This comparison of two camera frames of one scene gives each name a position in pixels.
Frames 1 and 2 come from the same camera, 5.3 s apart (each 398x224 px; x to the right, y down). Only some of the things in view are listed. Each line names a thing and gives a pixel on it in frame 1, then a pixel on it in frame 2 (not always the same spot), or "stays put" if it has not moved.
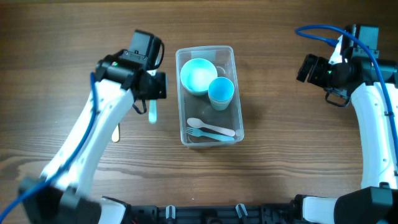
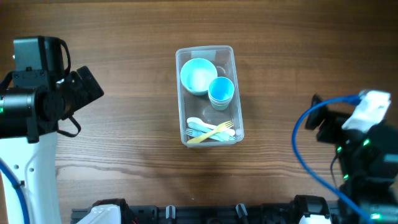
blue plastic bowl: x=196 y=74 stays put
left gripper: x=154 y=85 → x=79 y=90
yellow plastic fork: x=115 y=134 → x=220 y=128
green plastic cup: x=220 y=107 stays put
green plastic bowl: x=198 y=93 stays put
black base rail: x=243 y=213 stays put
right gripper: x=308 y=70 → x=328 y=123
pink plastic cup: x=221 y=103 stays put
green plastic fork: x=152 y=111 → x=220 y=128
